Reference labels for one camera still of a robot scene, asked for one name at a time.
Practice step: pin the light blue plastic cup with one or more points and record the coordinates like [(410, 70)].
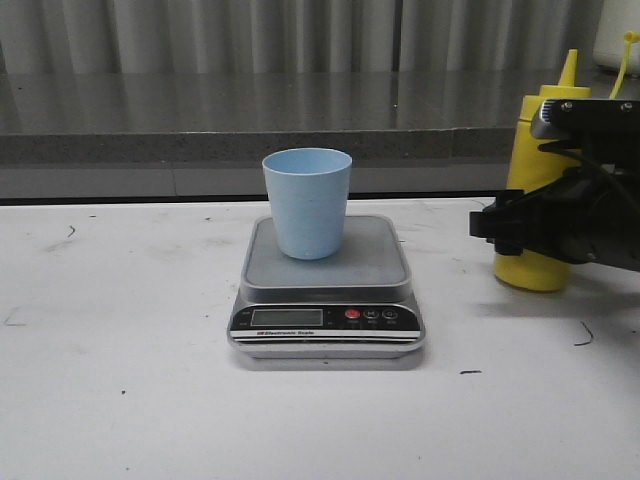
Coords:
[(308, 190)]

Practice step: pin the white container in background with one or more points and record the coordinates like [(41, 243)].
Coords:
[(616, 19)]

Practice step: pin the yellow squeeze bottle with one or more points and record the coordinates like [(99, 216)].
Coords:
[(536, 163)]

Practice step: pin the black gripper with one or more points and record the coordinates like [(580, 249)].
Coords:
[(579, 218)]

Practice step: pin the silver electronic kitchen scale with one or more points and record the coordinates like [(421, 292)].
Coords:
[(357, 304)]

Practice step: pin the stainless steel back counter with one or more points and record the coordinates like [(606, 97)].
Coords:
[(193, 136)]

